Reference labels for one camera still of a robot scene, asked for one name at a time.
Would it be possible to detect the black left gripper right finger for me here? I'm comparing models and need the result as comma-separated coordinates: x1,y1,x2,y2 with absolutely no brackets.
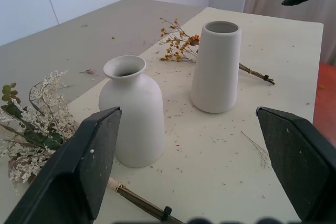
255,106,336,224

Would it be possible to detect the yellow dried flower bouquet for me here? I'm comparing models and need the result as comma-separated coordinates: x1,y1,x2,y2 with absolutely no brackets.
159,18,276,86

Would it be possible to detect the white tapered cylinder ceramic vase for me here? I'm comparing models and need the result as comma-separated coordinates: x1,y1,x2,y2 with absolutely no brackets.
190,20,242,114

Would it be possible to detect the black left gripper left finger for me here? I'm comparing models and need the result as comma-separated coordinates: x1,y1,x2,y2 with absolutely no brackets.
4,106,122,224

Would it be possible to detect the white dried flower bouquet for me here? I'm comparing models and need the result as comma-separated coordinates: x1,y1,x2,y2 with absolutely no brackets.
0,69,186,224

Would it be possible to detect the thin loose dried twig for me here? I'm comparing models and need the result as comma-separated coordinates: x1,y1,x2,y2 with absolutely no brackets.
240,130,272,170

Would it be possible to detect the white flared-neck ceramic vase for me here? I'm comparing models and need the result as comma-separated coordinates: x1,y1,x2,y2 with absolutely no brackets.
98,55,166,168

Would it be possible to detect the red orange mat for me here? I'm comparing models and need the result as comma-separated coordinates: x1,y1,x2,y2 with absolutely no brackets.
313,62,336,133

